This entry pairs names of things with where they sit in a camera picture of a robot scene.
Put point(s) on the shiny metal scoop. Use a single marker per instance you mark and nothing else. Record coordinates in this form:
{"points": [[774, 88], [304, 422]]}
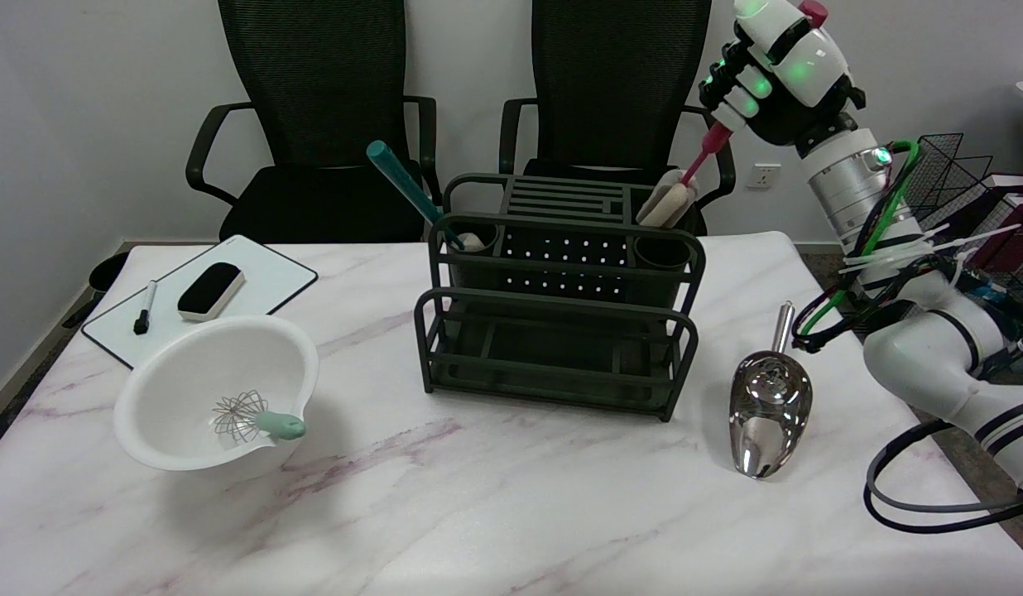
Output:
{"points": [[768, 414]]}

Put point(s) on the maroon hardcover book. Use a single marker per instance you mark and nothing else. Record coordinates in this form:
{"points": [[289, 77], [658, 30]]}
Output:
{"points": [[1008, 240]]}

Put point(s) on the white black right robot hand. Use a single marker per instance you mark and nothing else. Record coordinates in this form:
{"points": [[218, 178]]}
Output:
{"points": [[789, 83]]}

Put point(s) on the black chair foot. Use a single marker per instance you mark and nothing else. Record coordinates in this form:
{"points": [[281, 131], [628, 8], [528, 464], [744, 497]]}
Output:
{"points": [[108, 271]]}

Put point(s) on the black mesh office chair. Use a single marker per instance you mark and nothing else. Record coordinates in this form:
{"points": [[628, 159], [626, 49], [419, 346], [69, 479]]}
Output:
{"points": [[619, 83], [313, 83]]}

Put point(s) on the black whiteboard eraser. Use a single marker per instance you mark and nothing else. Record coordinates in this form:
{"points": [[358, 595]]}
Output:
{"points": [[209, 285]]}

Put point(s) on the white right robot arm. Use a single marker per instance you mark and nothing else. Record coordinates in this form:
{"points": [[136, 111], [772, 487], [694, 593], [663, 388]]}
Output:
{"points": [[917, 356]]}

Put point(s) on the pink sponge bottle brush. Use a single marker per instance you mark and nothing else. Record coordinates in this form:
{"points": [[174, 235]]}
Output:
{"points": [[665, 207]]}

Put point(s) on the small white whiteboard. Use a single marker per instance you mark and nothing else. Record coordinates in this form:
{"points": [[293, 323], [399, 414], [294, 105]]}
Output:
{"points": [[263, 277]]}

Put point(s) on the white wall outlet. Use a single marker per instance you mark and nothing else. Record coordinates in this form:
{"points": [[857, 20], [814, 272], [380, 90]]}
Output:
{"points": [[764, 176]]}

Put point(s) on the teal sponge bottle brush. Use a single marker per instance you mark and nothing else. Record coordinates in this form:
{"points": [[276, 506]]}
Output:
{"points": [[396, 170]]}

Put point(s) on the white plastic mixing bowl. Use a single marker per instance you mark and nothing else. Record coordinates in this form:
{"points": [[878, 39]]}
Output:
{"points": [[180, 372]]}

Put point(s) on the dark green kitchen storage rack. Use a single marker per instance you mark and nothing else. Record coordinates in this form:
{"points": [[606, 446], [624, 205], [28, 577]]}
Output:
{"points": [[561, 261]]}

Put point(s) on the black whiteboard marker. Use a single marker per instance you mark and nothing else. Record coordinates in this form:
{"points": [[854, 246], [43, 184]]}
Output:
{"points": [[145, 310]]}

